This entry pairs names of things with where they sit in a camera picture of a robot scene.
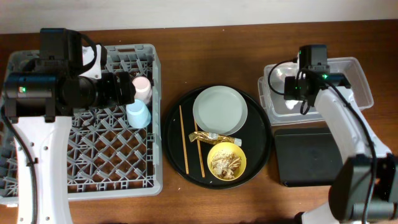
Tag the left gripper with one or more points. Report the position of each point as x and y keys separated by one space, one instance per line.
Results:
x=125 y=88

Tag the pink cup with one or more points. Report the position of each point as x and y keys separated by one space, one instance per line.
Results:
x=143 y=89

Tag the blue cup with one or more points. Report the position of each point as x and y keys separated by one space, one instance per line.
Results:
x=138 y=114

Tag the brown food wrapper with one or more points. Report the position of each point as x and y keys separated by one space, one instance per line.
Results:
x=213 y=138

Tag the grey plate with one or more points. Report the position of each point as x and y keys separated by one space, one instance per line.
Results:
x=220 y=109

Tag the wooden chopstick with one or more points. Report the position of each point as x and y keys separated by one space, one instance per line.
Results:
x=199 y=152
x=183 y=141

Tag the rice and mushroom leftovers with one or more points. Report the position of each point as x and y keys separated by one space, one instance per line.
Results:
x=224 y=164

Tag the yellow bowl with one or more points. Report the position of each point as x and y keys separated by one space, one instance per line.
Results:
x=227 y=146

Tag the white tissue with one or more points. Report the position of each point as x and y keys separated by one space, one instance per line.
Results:
x=290 y=104

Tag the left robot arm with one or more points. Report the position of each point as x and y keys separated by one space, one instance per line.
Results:
x=39 y=103

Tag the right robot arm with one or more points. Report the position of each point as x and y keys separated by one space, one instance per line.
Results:
x=365 y=189

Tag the grey dishwasher rack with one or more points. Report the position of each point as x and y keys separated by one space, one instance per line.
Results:
x=106 y=158

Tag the clear plastic bin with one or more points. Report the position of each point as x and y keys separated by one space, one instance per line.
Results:
x=274 y=104

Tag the black rectangular tray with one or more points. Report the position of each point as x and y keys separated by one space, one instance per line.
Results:
x=306 y=157

